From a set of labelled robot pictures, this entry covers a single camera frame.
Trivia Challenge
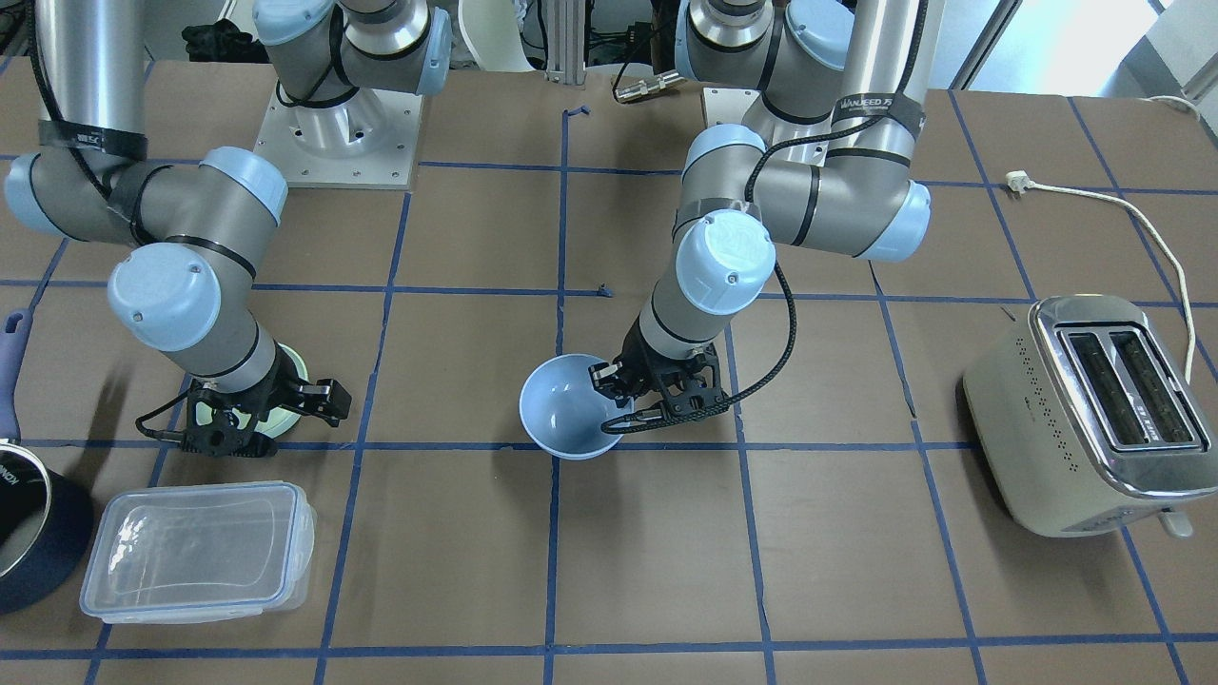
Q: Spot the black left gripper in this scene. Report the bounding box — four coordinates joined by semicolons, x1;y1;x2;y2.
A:
590;322;730;424

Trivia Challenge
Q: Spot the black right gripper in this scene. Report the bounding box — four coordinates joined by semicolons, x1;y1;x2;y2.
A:
183;350;352;457

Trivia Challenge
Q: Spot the light blue bowl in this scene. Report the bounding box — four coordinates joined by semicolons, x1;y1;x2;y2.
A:
519;353;635;460

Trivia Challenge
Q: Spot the light green bowl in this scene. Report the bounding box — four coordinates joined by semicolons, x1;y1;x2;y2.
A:
244;343;309;439

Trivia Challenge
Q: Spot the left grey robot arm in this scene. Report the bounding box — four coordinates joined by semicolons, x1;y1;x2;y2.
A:
590;1;944;435

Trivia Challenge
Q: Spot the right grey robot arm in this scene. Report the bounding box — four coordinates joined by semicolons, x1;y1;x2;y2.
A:
4;1;453;457

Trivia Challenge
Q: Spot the clear plastic food container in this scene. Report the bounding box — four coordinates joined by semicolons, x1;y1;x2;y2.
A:
79;481;315;625

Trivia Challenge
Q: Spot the dark blue saucepan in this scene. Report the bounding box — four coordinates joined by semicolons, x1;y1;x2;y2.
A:
1;308;94;616

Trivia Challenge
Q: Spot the cream metal toaster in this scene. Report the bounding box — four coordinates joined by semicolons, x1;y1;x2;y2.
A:
962;294;1217;538

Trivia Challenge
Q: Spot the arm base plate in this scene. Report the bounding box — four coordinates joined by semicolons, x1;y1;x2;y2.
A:
253;89;423;190
702;88;843;158

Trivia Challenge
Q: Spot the aluminium frame post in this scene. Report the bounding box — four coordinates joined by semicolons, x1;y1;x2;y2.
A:
540;0;587;89

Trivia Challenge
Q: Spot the white toaster power cord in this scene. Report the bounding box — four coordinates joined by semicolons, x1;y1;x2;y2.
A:
1007;169;1196;384

